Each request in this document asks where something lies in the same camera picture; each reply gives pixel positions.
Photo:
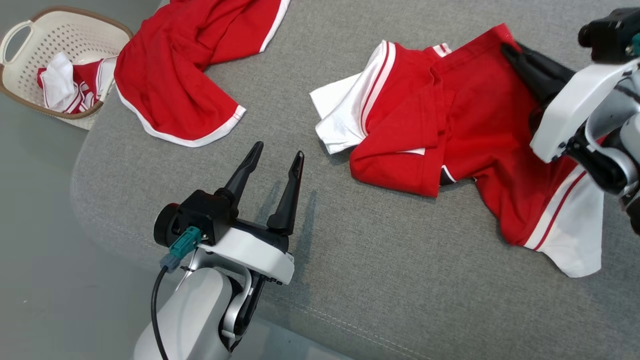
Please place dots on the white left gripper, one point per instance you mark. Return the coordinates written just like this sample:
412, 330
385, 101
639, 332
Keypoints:
260, 255

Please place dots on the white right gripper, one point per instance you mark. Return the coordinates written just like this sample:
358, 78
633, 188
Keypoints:
575, 105

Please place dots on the red shirt white sleeves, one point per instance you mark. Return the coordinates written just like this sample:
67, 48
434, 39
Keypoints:
475, 125

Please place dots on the red shorts white trim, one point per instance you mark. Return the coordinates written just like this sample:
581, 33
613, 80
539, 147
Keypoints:
175, 75

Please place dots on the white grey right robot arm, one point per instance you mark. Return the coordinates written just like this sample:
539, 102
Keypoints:
605, 165

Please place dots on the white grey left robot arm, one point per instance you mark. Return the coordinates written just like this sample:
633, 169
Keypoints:
190, 315

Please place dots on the red white striped garment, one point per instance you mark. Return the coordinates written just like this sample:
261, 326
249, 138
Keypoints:
57, 82

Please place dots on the cream plastic laundry basket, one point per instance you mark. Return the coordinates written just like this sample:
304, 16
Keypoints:
60, 35

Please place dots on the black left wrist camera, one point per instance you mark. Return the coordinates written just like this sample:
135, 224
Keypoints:
200, 215

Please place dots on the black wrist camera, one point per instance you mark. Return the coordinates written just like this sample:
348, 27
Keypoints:
607, 35
200, 215

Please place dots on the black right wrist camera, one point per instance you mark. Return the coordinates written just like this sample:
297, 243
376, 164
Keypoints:
607, 35

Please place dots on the teal right camera connector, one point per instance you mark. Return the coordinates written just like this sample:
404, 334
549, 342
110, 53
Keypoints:
635, 49

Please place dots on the teal camera connector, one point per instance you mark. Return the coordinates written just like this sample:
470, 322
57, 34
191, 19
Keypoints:
635, 49
182, 245

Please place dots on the teal left camera connector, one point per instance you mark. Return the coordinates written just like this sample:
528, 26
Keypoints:
182, 245

